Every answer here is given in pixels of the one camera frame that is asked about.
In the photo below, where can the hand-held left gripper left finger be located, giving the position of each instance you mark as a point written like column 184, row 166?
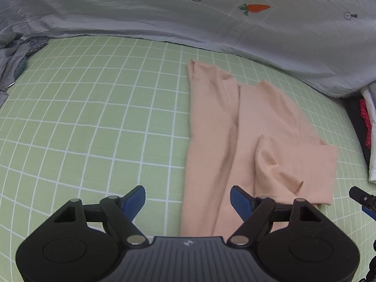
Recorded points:
column 133, row 201

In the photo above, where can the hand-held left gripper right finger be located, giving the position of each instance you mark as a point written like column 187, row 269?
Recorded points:
column 241, row 202

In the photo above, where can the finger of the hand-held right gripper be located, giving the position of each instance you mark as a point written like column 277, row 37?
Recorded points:
column 362, row 196

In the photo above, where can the beige garment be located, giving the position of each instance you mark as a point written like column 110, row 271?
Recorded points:
column 264, row 117

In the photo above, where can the white folded cloth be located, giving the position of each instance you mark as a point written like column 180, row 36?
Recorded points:
column 372, row 129

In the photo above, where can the black folded cloth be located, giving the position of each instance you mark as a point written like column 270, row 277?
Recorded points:
column 357, row 123

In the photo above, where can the red checked cloth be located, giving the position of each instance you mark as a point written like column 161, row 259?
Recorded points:
column 365, row 120

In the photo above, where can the green checked bed sheet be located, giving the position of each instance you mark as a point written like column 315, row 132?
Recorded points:
column 88, row 123

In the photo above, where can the grey striped cloth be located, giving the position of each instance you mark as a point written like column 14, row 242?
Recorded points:
column 36, row 44

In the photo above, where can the dark grey garment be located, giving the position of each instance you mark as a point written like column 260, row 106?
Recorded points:
column 10, row 61

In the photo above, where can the grey carrot print quilt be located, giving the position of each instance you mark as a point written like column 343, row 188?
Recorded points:
column 147, row 8

